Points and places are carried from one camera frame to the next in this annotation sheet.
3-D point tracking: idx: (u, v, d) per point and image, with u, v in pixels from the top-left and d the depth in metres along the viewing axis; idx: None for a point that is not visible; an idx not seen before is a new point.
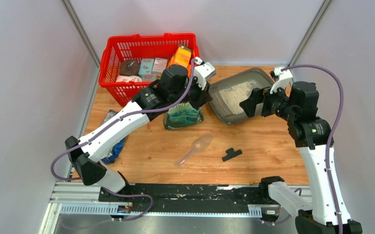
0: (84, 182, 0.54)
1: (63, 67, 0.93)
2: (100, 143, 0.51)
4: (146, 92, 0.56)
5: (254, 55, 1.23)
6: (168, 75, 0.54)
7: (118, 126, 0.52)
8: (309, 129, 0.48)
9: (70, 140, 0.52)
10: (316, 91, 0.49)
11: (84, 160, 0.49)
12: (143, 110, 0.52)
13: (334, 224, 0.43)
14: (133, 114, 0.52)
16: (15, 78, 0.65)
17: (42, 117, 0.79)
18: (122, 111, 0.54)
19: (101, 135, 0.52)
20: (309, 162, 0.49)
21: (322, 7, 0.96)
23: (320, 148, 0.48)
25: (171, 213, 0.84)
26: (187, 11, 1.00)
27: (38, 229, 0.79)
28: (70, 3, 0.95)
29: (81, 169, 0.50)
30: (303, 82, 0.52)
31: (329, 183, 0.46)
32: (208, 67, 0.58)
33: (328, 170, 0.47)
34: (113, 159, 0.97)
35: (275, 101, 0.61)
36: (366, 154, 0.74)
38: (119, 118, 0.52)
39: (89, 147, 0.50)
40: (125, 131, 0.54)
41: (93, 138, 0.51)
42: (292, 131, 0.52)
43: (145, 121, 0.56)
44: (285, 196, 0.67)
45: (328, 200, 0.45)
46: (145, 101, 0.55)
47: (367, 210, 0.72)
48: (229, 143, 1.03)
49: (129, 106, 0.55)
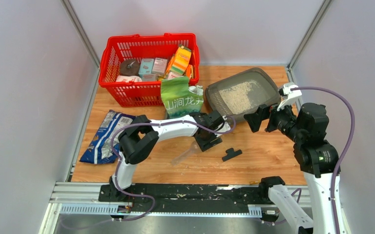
0: (131, 159, 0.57)
1: (64, 67, 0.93)
2: (166, 129, 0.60)
4: (199, 114, 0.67)
5: (254, 55, 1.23)
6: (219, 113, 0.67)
7: (179, 125, 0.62)
8: (316, 157, 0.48)
9: (143, 117, 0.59)
10: (326, 116, 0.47)
11: (154, 137, 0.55)
12: (199, 125, 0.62)
13: None
14: (193, 123, 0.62)
16: (15, 78, 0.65)
17: (42, 118, 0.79)
18: (183, 117, 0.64)
19: (169, 124, 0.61)
20: (313, 188, 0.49)
21: (322, 7, 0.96)
23: (325, 177, 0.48)
25: (171, 213, 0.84)
26: (187, 11, 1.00)
27: (38, 229, 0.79)
28: (70, 3, 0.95)
29: (144, 143, 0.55)
30: (312, 103, 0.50)
31: (332, 212, 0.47)
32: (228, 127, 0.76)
33: (332, 199, 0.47)
34: (113, 159, 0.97)
35: (282, 119, 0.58)
36: (365, 155, 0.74)
38: (182, 120, 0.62)
39: (158, 129, 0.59)
40: (179, 132, 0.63)
41: (163, 124, 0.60)
42: (298, 154, 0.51)
43: (190, 133, 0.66)
44: (285, 204, 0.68)
45: (330, 228, 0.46)
46: (198, 120, 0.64)
47: (366, 211, 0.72)
48: (229, 143, 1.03)
49: (187, 115, 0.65)
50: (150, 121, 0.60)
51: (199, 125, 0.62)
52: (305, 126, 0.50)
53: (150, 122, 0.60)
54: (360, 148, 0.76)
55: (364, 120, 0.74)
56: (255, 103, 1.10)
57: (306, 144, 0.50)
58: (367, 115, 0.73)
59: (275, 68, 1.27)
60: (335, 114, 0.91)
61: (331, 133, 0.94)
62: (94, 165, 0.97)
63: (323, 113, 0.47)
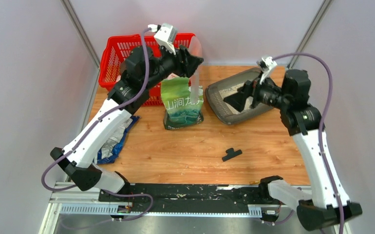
0: (80, 188, 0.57)
1: (64, 67, 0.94)
2: (84, 148, 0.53)
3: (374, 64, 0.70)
4: (121, 87, 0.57)
5: (254, 55, 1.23)
6: (131, 65, 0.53)
7: (100, 126, 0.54)
8: (300, 116, 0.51)
9: (56, 151, 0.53)
10: (309, 80, 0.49)
11: (75, 169, 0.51)
12: (119, 107, 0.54)
13: (334, 206, 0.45)
14: (111, 113, 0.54)
16: (15, 78, 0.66)
17: (42, 117, 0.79)
18: (100, 112, 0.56)
19: (84, 140, 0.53)
20: (303, 147, 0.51)
21: (322, 7, 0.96)
23: (312, 133, 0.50)
25: (171, 212, 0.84)
26: (187, 11, 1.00)
27: (38, 229, 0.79)
28: (70, 3, 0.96)
29: (74, 178, 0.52)
30: (295, 68, 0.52)
31: (326, 166, 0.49)
32: (165, 29, 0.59)
33: (322, 153, 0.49)
34: (113, 159, 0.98)
35: (267, 91, 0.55)
36: (365, 155, 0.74)
38: (99, 120, 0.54)
39: (74, 156, 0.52)
40: (107, 130, 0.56)
41: (77, 145, 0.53)
42: (285, 119, 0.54)
43: (126, 116, 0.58)
44: (283, 188, 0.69)
45: (326, 184, 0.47)
46: (121, 96, 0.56)
47: (368, 211, 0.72)
48: (229, 143, 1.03)
49: (105, 105, 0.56)
50: (63, 153, 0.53)
51: (118, 106, 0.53)
52: (290, 92, 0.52)
53: (64, 153, 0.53)
54: (361, 148, 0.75)
55: (365, 120, 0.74)
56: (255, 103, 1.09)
57: (292, 107, 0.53)
58: (367, 115, 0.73)
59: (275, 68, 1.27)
60: (335, 114, 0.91)
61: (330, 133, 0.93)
62: None
63: (305, 76, 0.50)
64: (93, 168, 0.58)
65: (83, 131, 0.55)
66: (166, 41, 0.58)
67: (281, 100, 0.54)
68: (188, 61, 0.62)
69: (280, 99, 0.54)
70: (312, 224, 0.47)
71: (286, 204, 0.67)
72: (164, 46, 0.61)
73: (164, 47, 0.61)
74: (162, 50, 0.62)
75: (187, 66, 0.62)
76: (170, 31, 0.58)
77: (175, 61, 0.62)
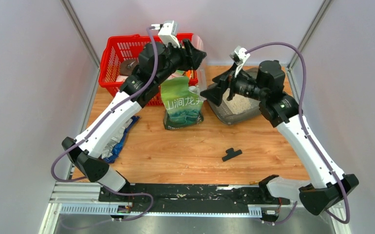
0: (90, 179, 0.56)
1: (64, 66, 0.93)
2: (97, 138, 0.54)
3: (373, 64, 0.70)
4: (133, 80, 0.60)
5: (254, 55, 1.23)
6: (144, 59, 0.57)
7: (112, 117, 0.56)
8: (278, 107, 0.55)
9: (67, 141, 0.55)
10: (281, 72, 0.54)
11: (86, 157, 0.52)
12: (131, 97, 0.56)
13: (333, 184, 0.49)
14: (123, 104, 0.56)
16: (14, 78, 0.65)
17: (42, 117, 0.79)
18: (112, 104, 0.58)
19: (96, 130, 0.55)
20: (290, 135, 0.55)
21: (322, 7, 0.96)
23: (293, 120, 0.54)
25: (171, 212, 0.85)
26: (187, 11, 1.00)
27: (38, 230, 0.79)
28: (70, 3, 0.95)
29: (85, 167, 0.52)
30: (267, 62, 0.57)
31: (314, 146, 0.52)
32: (167, 24, 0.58)
33: (308, 136, 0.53)
34: (113, 159, 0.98)
35: (242, 84, 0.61)
36: (365, 155, 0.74)
38: (111, 110, 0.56)
39: (86, 145, 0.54)
40: (119, 122, 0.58)
41: (89, 135, 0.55)
42: (265, 112, 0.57)
43: (137, 108, 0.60)
44: (281, 182, 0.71)
45: (320, 163, 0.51)
46: (134, 89, 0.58)
47: (369, 211, 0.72)
48: (229, 143, 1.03)
49: (118, 96, 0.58)
50: (75, 142, 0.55)
51: (129, 97, 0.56)
52: (266, 85, 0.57)
53: (76, 143, 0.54)
54: (361, 148, 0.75)
55: (365, 120, 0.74)
56: (254, 103, 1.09)
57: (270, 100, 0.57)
58: (367, 115, 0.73)
59: None
60: (335, 114, 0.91)
61: (331, 133, 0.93)
62: None
63: (277, 68, 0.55)
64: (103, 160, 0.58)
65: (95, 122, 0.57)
66: (170, 35, 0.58)
67: (255, 90, 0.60)
68: (192, 53, 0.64)
69: (255, 90, 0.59)
70: (318, 206, 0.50)
71: (288, 196, 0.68)
72: (170, 42, 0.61)
73: (170, 44, 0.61)
74: (168, 47, 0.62)
75: (192, 58, 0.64)
76: (172, 26, 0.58)
77: (181, 56, 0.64)
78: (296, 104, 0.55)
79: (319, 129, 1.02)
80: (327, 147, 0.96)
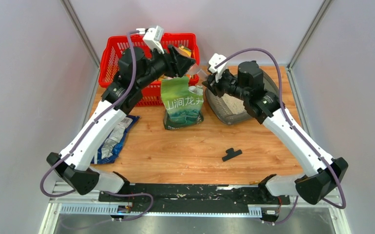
0: (79, 192, 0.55)
1: (64, 66, 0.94)
2: (83, 150, 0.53)
3: (372, 64, 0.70)
4: (115, 87, 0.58)
5: (254, 55, 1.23)
6: (123, 65, 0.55)
7: (97, 128, 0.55)
8: (261, 103, 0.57)
9: (52, 156, 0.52)
10: (258, 70, 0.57)
11: (73, 171, 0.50)
12: (114, 106, 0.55)
13: (324, 169, 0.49)
14: (106, 113, 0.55)
16: (14, 78, 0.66)
17: (42, 117, 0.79)
18: (95, 113, 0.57)
19: (81, 142, 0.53)
20: (275, 128, 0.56)
21: (322, 7, 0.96)
23: (277, 113, 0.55)
25: (171, 212, 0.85)
26: (187, 11, 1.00)
27: (38, 229, 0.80)
28: (70, 3, 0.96)
29: (74, 182, 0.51)
30: (245, 62, 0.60)
31: (300, 136, 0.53)
32: (151, 29, 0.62)
33: (292, 126, 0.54)
34: (113, 159, 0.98)
35: (225, 84, 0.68)
36: (364, 155, 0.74)
38: (94, 121, 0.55)
39: (72, 159, 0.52)
40: (103, 132, 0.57)
41: (74, 148, 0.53)
42: (250, 110, 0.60)
43: (121, 116, 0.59)
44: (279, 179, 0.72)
45: (309, 151, 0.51)
46: (116, 96, 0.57)
47: (370, 212, 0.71)
48: (229, 143, 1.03)
49: (101, 106, 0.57)
50: (60, 157, 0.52)
51: (112, 106, 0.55)
52: (247, 84, 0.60)
53: (61, 157, 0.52)
54: (361, 147, 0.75)
55: (365, 120, 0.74)
56: None
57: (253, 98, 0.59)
58: (366, 115, 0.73)
59: (275, 69, 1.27)
60: (335, 114, 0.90)
61: (331, 133, 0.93)
62: (94, 165, 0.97)
63: (255, 67, 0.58)
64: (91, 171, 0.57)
65: (78, 134, 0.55)
66: (153, 40, 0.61)
67: (235, 89, 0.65)
68: (177, 60, 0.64)
69: (235, 89, 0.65)
70: (314, 194, 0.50)
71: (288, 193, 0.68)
72: (156, 48, 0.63)
73: (155, 49, 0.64)
74: (153, 52, 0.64)
75: (178, 64, 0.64)
76: (156, 31, 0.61)
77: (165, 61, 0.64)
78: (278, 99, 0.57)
79: (319, 129, 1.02)
80: (327, 147, 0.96)
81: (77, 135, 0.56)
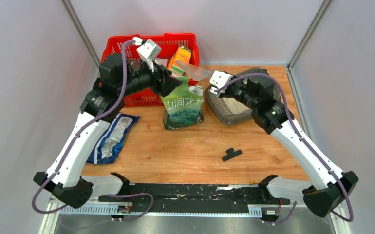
0: (75, 206, 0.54)
1: (64, 67, 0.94)
2: (68, 168, 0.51)
3: (371, 65, 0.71)
4: (93, 97, 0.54)
5: (254, 55, 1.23)
6: (106, 70, 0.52)
7: (80, 143, 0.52)
8: (270, 114, 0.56)
9: (38, 176, 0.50)
10: (270, 81, 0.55)
11: (61, 190, 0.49)
12: (96, 118, 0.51)
13: (334, 183, 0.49)
14: (87, 126, 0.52)
16: (14, 78, 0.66)
17: (42, 117, 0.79)
18: (76, 127, 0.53)
19: (65, 159, 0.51)
20: (284, 139, 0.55)
21: (322, 6, 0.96)
23: (286, 125, 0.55)
25: (171, 212, 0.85)
26: (188, 11, 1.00)
27: (38, 230, 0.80)
28: (70, 4, 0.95)
29: (65, 200, 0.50)
30: (256, 71, 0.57)
31: (309, 148, 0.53)
32: (148, 46, 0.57)
33: (302, 139, 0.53)
34: (113, 159, 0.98)
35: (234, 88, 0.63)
36: (364, 155, 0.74)
38: (76, 135, 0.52)
39: (59, 177, 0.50)
40: (89, 145, 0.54)
41: (60, 166, 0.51)
42: (257, 120, 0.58)
43: (104, 126, 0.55)
44: (283, 185, 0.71)
45: (318, 165, 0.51)
46: (95, 107, 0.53)
47: (370, 212, 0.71)
48: (229, 143, 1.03)
49: (81, 118, 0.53)
50: (46, 177, 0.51)
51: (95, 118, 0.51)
52: (256, 93, 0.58)
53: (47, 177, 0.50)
54: (361, 148, 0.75)
55: (364, 120, 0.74)
56: None
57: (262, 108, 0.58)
58: (366, 115, 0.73)
59: (275, 68, 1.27)
60: (335, 114, 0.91)
61: (331, 133, 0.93)
62: (94, 165, 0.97)
63: (265, 77, 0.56)
64: (83, 184, 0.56)
65: (62, 150, 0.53)
66: (146, 58, 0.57)
67: (243, 95, 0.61)
68: (165, 82, 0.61)
69: (244, 95, 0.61)
70: (323, 207, 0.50)
71: (291, 198, 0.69)
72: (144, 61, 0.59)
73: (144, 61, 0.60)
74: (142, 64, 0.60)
75: (164, 86, 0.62)
76: (152, 48, 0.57)
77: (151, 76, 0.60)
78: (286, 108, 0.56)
79: (319, 129, 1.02)
80: (327, 147, 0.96)
81: (61, 151, 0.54)
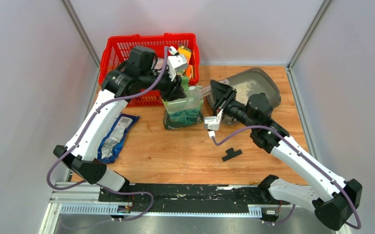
0: (90, 181, 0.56)
1: (64, 66, 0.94)
2: (87, 142, 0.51)
3: (372, 64, 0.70)
4: (114, 75, 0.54)
5: (254, 55, 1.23)
6: (137, 53, 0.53)
7: (99, 118, 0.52)
8: (267, 135, 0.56)
9: (58, 148, 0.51)
10: (269, 106, 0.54)
11: (80, 162, 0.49)
12: (116, 98, 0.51)
13: (338, 192, 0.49)
14: (109, 104, 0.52)
16: (14, 78, 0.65)
17: (41, 116, 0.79)
18: (97, 104, 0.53)
19: (85, 133, 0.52)
20: (283, 156, 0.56)
21: (322, 7, 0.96)
23: (282, 144, 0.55)
25: (171, 212, 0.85)
26: (188, 11, 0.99)
27: (38, 229, 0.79)
28: (70, 3, 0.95)
29: (83, 172, 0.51)
30: (255, 94, 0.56)
31: (309, 162, 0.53)
32: (180, 59, 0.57)
33: (300, 153, 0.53)
34: (113, 159, 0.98)
35: (236, 108, 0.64)
36: (365, 155, 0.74)
38: (96, 110, 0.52)
39: (79, 150, 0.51)
40: (107, 122, 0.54)
41: (79, 140, 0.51)
42: (256, 141, 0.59)
43: (123, 105, 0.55)
44: (290, 193, 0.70)
45: (320, 176, 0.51)
46: (115, 85, 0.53)
47: (371, 213, 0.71)
48: (229, 143, 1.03)
49: (101, 95, 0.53)
50: (66, 149, 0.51)
51: (116, 98, 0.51)
52: (255, 117, 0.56)
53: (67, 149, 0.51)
54: (361, 147, 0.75)
55: (365, 120, 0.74)
56: None
57: (259, 129, 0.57)
58: (367, 115, 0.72)
59: (275, 69, 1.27)
60: (335, 114, 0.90)
61: (331, 133, 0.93)
62: None
63: (265, 102, 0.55)
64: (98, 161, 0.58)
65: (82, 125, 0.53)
66: (173, 69, 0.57)
67: (242, 115, 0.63)
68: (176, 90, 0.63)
69: (244, 115, 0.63)
70: (335, 220, 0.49)
71: (295, 203, 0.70)
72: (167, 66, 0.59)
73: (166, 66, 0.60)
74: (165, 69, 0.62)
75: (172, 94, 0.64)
76: (183, 63, 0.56)
77: (167, 83, 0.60)
78: (283, 128, 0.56)
79: (319, 129, 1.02)
80: (327, 147, 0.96)
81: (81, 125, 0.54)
